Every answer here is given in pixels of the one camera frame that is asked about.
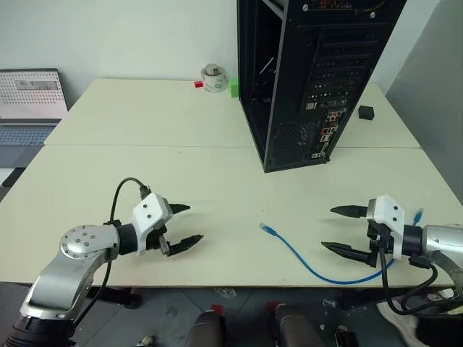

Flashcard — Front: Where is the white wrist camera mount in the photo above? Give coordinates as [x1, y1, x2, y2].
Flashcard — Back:
[365, 194, 407, 261]
[130, 192, 175, 257]

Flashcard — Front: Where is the black computer tower case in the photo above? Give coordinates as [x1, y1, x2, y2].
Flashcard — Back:
[237, 0, 408, 174]

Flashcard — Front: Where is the blue ethernet cable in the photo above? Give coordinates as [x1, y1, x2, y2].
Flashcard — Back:
[258, 207, 425, 286]

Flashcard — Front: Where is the grey open laptop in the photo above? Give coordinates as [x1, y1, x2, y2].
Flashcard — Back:
[0, 67, 69, 147]

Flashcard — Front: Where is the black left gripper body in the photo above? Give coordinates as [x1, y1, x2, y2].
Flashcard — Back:
[144, 197, 176, 258]

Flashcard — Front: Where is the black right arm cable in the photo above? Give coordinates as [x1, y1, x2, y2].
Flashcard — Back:
[377, 234, 463, 317]

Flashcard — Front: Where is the black table base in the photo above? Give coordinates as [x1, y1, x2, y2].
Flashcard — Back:
[85, 287, 141, 309]

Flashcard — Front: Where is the dark rounded shape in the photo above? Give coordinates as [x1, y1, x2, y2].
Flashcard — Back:
[187, 309, 227, 347]
[268, 302, 339, 347]

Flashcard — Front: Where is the white shoe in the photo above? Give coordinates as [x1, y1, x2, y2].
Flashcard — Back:
[375, 301, 422, 347]

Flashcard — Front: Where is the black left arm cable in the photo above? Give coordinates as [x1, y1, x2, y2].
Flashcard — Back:
[70, 177, 152, 328]

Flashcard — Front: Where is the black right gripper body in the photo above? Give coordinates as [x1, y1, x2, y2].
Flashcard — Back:
[366, 219, 396, 269]

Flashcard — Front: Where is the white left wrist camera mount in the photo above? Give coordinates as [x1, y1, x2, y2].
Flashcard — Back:
[130, 192, 175, 257]

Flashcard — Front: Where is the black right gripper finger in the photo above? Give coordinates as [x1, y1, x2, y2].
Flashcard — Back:
[320, 241, 374, 267]
[329, 204, 369, 220]

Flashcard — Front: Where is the grey leaning panel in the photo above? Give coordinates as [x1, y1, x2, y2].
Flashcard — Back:
[384, 0, 463, 205]

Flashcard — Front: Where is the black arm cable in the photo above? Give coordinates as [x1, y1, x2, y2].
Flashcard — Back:
[70, 177, 152, 328]
[377, 234, 463, 317]

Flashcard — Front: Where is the white tape roll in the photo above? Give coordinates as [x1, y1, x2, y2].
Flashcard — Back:
[200, 63, 228, 94]

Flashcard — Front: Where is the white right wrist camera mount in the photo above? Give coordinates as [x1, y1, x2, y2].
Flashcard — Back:
[365, 194, 407, 261]

